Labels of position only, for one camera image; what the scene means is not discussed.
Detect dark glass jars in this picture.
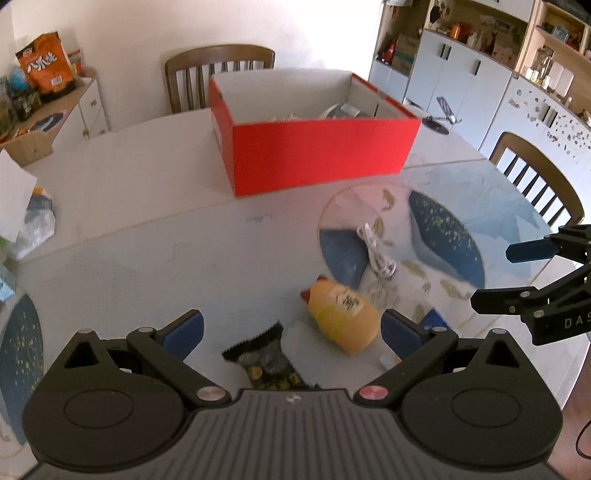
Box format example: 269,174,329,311
0,76,42,123

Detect white side cabinet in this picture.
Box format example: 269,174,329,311
0,76,109,167

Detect black snack packet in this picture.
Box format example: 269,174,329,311
222,322,321,391

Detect cardboard box with green print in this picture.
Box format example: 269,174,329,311
392,33,421,75

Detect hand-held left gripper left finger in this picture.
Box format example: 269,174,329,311
51,309,232,407

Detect white grey snack packet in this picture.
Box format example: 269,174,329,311
318,102,370,120

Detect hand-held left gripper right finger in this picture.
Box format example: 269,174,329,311
353,308,541,408

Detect orange snack bag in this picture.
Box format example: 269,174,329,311
16,31,77,102

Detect white cable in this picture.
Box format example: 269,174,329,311
355,223,398,280

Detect brown wooden chair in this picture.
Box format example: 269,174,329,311
165,44,276,115
489,131,585,227

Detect round blue coaster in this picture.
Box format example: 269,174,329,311
30,111,65,133

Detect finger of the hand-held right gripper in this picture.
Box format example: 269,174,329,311
471,265,591,324
505,224,591,265

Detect small blue packet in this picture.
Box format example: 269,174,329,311
416,307,455,330

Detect red cardboard box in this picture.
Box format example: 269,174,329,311
208,68,422,198

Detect black cable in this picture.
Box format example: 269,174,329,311
575,418,591,462

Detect clear plastic bag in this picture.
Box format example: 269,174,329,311
9,187,57,261

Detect light blue wall cabinet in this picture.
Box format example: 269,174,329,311
369,0,591,181

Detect dark blue speckled placemat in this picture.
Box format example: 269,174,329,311
0,293,45,446

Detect white tissue paper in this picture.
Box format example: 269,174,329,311
0,148,38,243

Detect black base phone stand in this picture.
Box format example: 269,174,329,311
422,96,462,134

